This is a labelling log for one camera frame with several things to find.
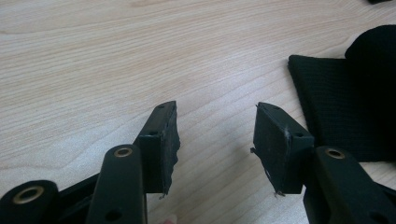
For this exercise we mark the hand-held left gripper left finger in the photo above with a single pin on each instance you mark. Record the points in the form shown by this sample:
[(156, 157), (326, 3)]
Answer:
[(157, 149)]

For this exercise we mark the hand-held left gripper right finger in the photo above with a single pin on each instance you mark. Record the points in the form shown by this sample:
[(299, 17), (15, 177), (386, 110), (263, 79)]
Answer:
[(280, 149)]

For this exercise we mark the black knitted cloth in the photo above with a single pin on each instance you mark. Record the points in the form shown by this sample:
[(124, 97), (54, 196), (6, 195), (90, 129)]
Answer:
[(351, 105)]

